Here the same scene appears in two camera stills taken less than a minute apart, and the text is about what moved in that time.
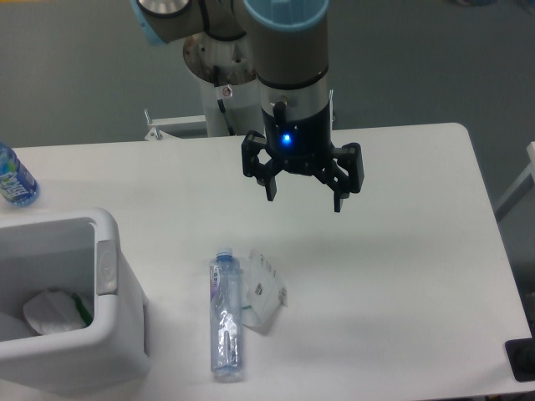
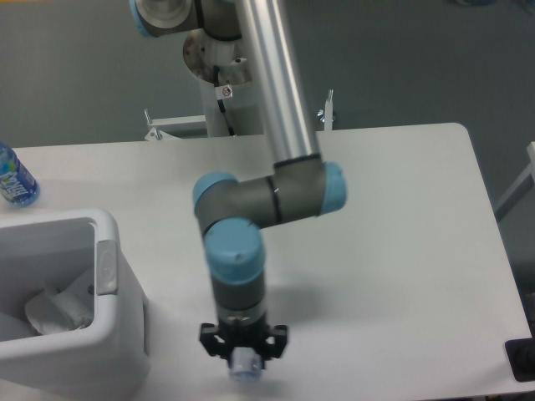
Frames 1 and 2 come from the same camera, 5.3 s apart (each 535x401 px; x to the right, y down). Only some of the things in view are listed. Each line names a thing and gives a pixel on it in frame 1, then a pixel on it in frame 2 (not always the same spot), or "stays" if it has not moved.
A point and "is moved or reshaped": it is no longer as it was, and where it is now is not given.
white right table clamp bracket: (331, 95) stays
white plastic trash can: (76, 251) stays
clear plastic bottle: (226, 314) is moved or reshaped
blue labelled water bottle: (17, 186) stays
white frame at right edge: (523, 183) stays
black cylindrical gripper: (303, 146) -> (242, 327)
